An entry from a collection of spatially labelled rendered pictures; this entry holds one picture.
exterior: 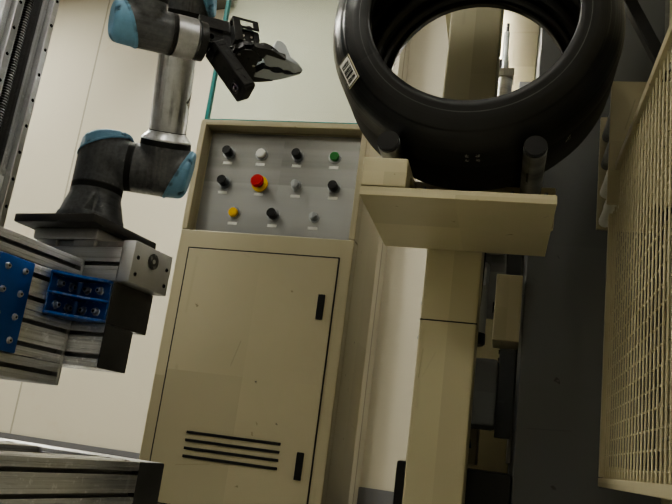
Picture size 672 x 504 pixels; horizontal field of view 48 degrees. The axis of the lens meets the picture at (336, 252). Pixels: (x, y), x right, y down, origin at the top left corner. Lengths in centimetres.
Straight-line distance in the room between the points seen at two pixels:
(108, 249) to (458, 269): 78
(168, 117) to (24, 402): 407
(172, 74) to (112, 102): 420
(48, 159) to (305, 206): 402
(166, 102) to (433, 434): 95
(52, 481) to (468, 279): 97
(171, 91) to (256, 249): 67
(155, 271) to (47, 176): 445
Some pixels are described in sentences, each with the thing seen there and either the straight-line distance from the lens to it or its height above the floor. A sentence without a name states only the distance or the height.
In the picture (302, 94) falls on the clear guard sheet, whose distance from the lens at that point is 245.
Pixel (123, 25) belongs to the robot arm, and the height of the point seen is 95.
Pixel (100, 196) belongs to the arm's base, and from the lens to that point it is 176.
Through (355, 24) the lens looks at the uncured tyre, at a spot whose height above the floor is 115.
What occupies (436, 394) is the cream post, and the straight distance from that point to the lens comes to 172.
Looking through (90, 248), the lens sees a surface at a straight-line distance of 169.
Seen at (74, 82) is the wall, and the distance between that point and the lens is 631.
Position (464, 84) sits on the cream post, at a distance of 194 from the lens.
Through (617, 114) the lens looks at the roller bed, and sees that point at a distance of 184.
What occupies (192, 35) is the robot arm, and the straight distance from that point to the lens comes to 141.
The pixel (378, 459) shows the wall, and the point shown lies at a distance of 427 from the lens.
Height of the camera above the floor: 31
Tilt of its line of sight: 14 degrees up
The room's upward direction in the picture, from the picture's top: 8 degrees clockwise
